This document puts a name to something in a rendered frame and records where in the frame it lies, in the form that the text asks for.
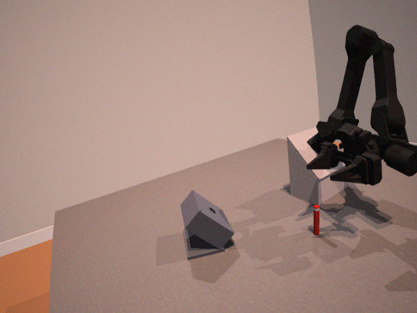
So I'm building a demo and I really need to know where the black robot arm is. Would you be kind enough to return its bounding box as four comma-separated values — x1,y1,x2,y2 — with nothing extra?
307,25,417,176

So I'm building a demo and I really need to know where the grey sloped panel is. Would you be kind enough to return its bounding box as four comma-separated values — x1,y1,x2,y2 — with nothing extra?
180,190,235,260

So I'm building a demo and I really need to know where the dark red peg with grey band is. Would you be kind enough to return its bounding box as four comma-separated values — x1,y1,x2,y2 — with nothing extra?
313,205,320,235

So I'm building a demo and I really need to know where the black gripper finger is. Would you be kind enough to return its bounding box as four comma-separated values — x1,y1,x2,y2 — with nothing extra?
307,145,331,170
330,155,369,185

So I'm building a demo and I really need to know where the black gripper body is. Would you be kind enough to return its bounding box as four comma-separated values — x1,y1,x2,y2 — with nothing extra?
319,141,382,186

